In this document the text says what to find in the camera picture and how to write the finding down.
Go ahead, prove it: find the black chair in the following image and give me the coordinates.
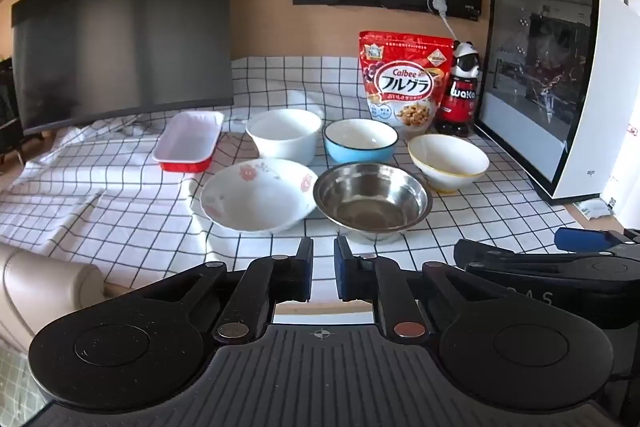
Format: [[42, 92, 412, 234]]
[[0, 56, 24, 164]]

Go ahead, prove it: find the plain white bowl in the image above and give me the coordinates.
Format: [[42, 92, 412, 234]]
[[245, 108, 323, 166]]

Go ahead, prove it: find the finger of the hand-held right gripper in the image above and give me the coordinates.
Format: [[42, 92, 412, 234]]
[[553, 227, 640, 254], [453, 238, 577, 266]]

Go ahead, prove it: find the white floral bowl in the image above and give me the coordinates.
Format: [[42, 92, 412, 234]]
[[199, 158, 320, 236]]

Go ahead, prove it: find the white microwave oven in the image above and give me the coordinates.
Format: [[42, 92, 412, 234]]
[[474, 0, 640, 206]]

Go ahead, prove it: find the stainless steel bowl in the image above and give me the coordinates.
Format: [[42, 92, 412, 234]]
[[312, 162, 434, 244]]

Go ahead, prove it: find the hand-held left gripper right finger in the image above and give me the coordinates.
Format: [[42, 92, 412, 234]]
[[334, 234, 506, 344]]

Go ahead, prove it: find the red bottle with panda cap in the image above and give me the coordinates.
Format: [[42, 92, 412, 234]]
[[433, 40, 481, 138]]

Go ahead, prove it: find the blue bowl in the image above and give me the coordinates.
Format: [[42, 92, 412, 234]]
[[322, 118, 400, 168]]

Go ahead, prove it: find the white green packet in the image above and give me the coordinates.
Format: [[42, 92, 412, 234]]
[[574, 198, 617, 221]]

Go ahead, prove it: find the red and white baking dish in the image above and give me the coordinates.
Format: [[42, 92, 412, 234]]
[[152, 110, 225, 174]]

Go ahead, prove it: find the white black checked tablecloth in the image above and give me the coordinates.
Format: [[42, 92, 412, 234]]
[[0, 55, 583, 304]]

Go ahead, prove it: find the black computer monitor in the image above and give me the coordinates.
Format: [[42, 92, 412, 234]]
[[11, 0, 236, 136]]

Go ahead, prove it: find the white plug with cable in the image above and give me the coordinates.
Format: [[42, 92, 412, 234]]
[[427, 0, 458, 42]]

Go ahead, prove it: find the red cereal bag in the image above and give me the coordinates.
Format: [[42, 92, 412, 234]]
[[358, 30, 455, 130]]

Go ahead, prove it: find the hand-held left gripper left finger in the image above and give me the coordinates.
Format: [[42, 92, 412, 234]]
[[132, 237, 314, 344]]

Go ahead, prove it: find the beige armchair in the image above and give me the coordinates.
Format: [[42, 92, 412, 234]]
[[0, 242, 104, 355]]

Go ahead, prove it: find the white bowl with yellow rim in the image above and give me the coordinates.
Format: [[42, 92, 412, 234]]
[[407, 134, 490, 194]]

